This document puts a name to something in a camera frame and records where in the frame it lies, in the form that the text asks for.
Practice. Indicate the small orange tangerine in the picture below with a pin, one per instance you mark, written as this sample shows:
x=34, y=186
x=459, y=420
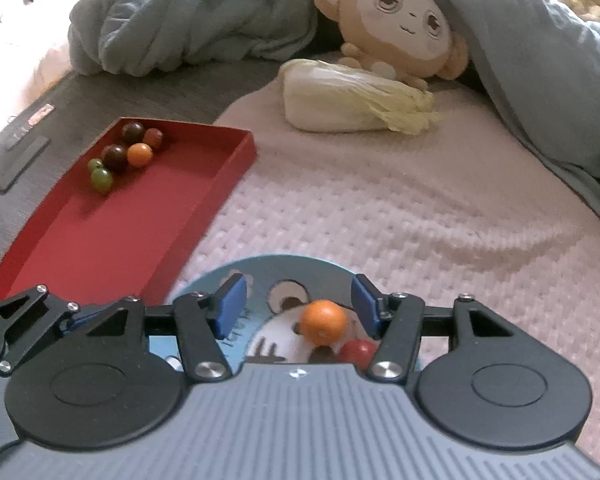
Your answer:
x=140, y=155

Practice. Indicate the large red plum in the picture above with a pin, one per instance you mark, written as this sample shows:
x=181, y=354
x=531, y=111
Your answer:
x=358, y=352

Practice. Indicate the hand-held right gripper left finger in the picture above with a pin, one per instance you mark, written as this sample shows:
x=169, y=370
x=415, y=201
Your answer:
x=232, y=305

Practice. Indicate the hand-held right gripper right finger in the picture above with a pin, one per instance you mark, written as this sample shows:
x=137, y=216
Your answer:
x=365, y=300

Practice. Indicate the large dark brown plum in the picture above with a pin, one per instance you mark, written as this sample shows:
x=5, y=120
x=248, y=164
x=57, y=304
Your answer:
x=115, y=156

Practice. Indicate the red cardboard tray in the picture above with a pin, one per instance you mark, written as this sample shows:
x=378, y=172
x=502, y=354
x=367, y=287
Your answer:
x=130, y=220

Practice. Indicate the blue-grey duvet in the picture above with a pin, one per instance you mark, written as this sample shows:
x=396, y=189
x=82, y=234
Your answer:
x=180, y=25

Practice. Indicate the green plum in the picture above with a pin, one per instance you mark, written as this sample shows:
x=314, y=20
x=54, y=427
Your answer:
x=101, y=179
x=96, y=165

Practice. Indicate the napa cabbage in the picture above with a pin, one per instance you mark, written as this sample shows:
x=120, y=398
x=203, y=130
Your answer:
x=330, y=100

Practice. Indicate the blue cartoon bear plate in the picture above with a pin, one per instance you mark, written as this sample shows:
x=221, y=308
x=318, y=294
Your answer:
x=275, y=272

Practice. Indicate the black smartphone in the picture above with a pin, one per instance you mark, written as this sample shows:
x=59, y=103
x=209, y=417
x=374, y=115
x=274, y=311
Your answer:
x=25, y=162

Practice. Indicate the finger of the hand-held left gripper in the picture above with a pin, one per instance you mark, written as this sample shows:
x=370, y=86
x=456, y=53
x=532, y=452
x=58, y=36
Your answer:
x=82, y=320

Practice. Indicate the brown monkey plush toy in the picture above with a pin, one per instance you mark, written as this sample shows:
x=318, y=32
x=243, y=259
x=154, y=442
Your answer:
x=395, y=15

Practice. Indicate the small red plum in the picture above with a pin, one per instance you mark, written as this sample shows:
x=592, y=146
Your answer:
x=155, y=137

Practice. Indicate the small dark brown plum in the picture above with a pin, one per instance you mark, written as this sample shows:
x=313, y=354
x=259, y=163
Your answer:
x=132, y=132

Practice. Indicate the silver smartphone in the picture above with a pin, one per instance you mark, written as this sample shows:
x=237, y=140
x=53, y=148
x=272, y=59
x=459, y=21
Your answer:
x=32, y=120

